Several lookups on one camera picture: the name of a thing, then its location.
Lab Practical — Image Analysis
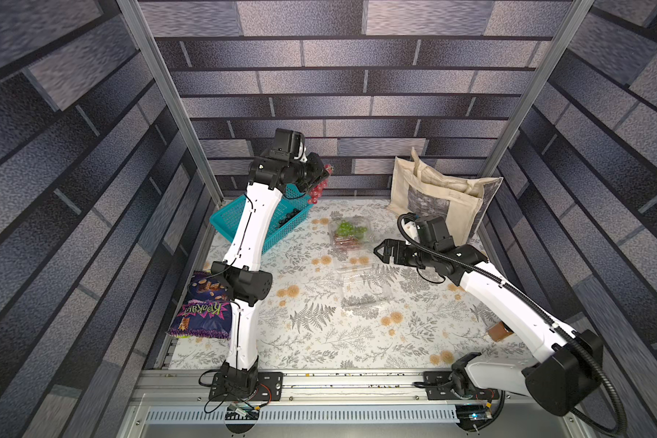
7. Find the teal plastic basket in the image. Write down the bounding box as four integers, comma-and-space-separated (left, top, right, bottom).
210, 184, 313, 254

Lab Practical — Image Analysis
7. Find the red grape bunch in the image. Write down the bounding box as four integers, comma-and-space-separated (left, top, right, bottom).
308, 164, 333, 204
333, 235, 362, 250

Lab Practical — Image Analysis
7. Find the clear clamshell container front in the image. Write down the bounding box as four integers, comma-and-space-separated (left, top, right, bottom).
328, 215, 373, 251

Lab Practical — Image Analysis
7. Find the clear clamshell container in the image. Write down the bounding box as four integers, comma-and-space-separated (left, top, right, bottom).
333, 249, 392, 310
328, 215, 373, 251

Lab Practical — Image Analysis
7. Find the green grape bunch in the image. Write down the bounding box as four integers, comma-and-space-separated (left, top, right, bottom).
335, 221, 368, 239

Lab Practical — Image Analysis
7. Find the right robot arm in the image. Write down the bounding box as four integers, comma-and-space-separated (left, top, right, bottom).
373, 213, 612, 416

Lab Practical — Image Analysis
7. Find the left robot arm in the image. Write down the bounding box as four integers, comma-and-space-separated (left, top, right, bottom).
210, 129, 330, 401

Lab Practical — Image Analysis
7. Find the black grape bunch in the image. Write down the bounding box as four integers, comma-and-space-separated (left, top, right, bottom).
272, 209, 301, 232

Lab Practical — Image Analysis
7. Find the beige canvas tote bag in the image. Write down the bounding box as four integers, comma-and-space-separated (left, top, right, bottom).
388, 151, 504, 245

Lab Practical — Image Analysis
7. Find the floral tablecloth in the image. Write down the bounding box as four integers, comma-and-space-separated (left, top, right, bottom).
166, 198, 538, 370

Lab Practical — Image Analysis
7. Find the brown bottle black cap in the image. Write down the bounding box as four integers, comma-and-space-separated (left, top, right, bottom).
487, 321, 514, 342

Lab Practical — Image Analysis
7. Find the purple snack bag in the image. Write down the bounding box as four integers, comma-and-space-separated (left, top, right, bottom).
167, 271, 233, 339

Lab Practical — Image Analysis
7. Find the black corrugated cable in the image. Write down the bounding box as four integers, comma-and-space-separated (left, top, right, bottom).
396, 212, 628, 438

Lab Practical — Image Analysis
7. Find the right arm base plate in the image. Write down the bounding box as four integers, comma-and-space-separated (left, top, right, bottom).
414, 370, 501, 402

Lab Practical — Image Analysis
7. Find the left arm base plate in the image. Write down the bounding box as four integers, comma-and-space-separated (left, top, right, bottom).
209, 372, 285, 403

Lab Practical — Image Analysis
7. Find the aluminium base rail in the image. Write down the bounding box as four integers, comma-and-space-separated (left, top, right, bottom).
117, 368, 595, 438

